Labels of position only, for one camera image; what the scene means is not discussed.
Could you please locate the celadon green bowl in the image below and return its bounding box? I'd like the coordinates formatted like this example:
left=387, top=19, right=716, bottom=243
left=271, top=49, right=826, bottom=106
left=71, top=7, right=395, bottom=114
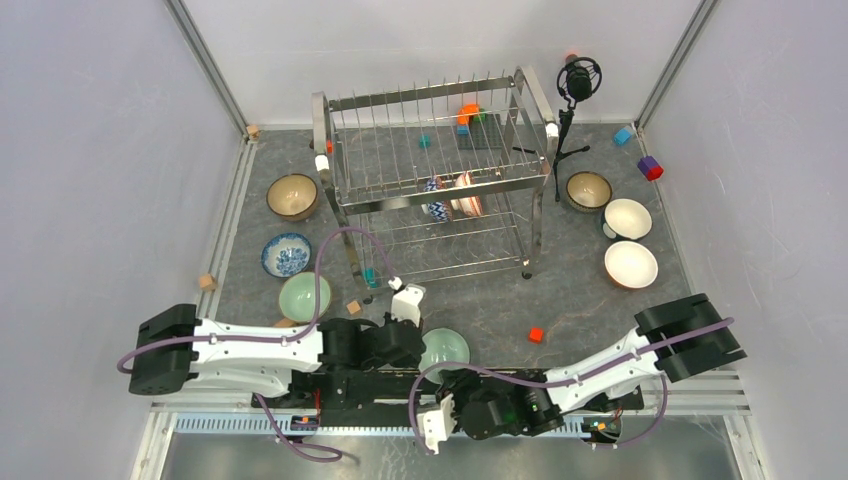
left=418, top=328, right=470, bottom=372
left=278, top=272, right=332, bottom=323

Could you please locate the celadon green front bowl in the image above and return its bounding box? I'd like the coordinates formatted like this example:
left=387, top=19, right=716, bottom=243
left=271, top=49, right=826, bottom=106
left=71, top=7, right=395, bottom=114
left=278, top=272, right=332, bottom=323

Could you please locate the white blue floral bowl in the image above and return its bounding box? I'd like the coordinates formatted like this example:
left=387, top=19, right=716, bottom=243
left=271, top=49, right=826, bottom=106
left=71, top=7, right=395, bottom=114
left=260, top=232, right=312, bottom=279

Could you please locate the copper bowl with floral motif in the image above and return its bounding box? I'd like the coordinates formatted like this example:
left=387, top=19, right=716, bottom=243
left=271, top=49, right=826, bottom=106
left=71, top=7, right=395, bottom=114
left=266, top=173, right=318, bottom=222

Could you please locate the white bowl with orange rim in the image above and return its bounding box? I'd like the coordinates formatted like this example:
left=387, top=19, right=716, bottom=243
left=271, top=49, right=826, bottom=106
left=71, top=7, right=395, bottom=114
left=604, top=241, right=659, bottom=290

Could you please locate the dark bowl with lattice band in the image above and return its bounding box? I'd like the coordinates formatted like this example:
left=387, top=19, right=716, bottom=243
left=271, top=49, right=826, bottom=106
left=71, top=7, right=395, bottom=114
left=566, top=171, right=613, bottom=213

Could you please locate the blue rimmed small bowl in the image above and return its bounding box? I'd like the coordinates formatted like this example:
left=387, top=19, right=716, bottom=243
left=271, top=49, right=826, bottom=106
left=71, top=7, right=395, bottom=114
left=601, top=198, right=653, bottom=242

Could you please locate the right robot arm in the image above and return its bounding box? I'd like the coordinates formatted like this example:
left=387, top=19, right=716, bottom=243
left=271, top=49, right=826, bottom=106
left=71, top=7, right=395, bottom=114
left=412, top=294, right=747, bottom=448

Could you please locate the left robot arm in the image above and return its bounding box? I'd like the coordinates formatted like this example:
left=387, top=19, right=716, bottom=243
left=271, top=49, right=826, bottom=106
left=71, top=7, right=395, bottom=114
left=119, top=304, right=426, bottom=408

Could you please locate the steel two-tier dish rack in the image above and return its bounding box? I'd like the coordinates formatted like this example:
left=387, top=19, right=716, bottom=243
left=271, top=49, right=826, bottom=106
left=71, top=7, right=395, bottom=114
left=311, top=66, right=559, bottom=291

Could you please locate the small wooden cube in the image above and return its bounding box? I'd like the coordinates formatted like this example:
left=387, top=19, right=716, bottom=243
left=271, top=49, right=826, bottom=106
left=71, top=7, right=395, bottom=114
left=346, top=300, right=363, bottom=317

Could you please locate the red cube block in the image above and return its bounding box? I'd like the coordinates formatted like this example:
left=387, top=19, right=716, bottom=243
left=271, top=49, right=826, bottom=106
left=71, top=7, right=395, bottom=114
left=527, top=327, right=545, bottom=344

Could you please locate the long wooden block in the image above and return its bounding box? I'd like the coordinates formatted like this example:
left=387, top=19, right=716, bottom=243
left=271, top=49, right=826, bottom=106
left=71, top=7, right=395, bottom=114
left=274, top=318, right=298, bottom=328

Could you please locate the red white patterned bowl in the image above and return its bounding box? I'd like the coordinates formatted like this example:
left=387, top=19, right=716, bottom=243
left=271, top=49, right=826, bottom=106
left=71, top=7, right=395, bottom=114
left=452, top=171, right=485, bottom=219

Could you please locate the pink patterned rear bowl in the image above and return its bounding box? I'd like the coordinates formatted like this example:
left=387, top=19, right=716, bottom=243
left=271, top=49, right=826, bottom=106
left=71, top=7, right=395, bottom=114
left=421, top=176, right=453, bottom=223

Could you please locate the wooden cube at left edge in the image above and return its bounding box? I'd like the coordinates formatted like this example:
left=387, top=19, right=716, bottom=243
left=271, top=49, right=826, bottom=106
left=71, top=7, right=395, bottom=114
left=197, top=273, right=218, bottom=292

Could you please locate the grey building baseplate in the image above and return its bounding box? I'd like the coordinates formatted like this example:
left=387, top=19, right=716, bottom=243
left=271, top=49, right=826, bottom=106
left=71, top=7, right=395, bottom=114
left=456, top=114, right=503, bottom=150

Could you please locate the orange arch block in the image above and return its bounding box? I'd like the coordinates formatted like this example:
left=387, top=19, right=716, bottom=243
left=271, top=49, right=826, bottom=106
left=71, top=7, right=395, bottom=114
left=457, top=103, right=482, bottom=127

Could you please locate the purple and red block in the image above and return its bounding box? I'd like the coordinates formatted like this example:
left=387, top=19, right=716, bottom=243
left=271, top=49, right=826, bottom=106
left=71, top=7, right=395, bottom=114
left=637, top=155, right=664, bottom=182

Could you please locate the light blue block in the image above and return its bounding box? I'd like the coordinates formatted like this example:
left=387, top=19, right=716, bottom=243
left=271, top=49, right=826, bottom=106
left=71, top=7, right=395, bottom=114
left=613, top=125, right=635, bottom=146

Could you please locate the black microphone on tripod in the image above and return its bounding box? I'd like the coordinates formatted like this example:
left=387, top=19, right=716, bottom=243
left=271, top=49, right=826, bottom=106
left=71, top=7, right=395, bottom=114
left=552, top=53, right=603, bottom=202

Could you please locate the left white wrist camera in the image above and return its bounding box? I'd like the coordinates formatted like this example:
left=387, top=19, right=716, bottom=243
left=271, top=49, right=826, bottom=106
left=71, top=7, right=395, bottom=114
left=388, top=277, right=426, bottom=327

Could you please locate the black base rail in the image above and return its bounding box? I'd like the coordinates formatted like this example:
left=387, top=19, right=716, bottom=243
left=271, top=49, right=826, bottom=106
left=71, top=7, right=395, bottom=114
left=264, top=369, right=645, bottom=427

